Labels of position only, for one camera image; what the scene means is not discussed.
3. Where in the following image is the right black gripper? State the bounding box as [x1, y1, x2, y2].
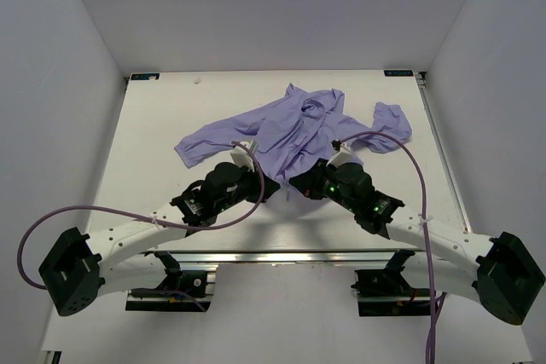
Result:
[290, 159, 358, 214]

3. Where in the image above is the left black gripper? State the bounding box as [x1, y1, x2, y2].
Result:
[215, 160, 280, 214]

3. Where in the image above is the lavender purple jacket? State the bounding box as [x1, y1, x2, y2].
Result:
[174, 84, 413, 185]

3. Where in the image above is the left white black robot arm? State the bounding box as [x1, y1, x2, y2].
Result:
[38, 141, 279, 317]

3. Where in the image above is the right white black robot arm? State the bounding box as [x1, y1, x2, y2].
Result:
[289, 144, 545, 326]

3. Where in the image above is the right blue table label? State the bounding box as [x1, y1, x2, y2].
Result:
[383, 69, 414, 78]

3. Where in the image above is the blue table label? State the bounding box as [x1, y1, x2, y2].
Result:
[130, 72, 160, 81]
[383, 69, 414, 78]

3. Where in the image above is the left blue table label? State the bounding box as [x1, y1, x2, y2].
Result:
[130, 72, 160, 81]

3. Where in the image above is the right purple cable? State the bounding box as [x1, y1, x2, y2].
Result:
[331, 131, 447, 364]

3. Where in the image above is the purple cable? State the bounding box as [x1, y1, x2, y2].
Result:
[331, 131, 447, 364]
[17, 140, 268, 291]

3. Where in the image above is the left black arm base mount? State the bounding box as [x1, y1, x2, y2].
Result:
[125, 251, 216, 313]

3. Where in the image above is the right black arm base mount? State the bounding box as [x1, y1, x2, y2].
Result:
[351, 250, 431, 317]

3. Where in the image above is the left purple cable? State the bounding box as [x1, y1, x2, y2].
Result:
[17, 140, 268, 291]

